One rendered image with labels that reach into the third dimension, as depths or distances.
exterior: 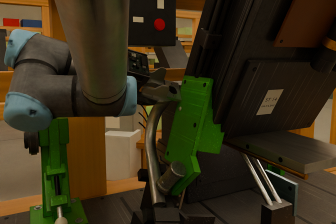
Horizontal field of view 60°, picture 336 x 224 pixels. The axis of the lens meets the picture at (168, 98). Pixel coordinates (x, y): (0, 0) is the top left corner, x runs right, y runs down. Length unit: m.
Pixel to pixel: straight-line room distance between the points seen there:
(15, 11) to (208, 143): 10.12
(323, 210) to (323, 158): 0.36
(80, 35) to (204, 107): 0.36
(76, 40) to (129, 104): 0.21
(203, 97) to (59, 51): 0.30
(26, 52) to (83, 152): 0.45
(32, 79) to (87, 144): 0.44
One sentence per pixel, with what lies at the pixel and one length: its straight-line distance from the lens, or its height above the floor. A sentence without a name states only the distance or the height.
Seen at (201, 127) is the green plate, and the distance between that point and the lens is 0.62.
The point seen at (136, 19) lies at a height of 1.42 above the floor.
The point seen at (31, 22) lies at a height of 2.12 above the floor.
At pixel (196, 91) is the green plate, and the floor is 1.24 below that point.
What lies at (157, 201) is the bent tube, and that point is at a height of 1.00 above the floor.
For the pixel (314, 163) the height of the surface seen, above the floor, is 1.13.
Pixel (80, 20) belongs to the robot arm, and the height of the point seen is 1.35.
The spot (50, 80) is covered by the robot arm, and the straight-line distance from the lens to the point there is 0.53.
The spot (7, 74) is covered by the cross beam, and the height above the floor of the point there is 1.27.
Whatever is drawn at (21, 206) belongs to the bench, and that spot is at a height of 0.88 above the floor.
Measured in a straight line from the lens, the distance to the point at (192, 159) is 0.62.
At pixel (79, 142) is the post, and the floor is 1.06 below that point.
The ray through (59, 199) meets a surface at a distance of 0.75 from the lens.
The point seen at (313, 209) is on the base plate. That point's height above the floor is 0.90.
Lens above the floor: 1.31
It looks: 8 degrees down
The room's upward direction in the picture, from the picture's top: straight up
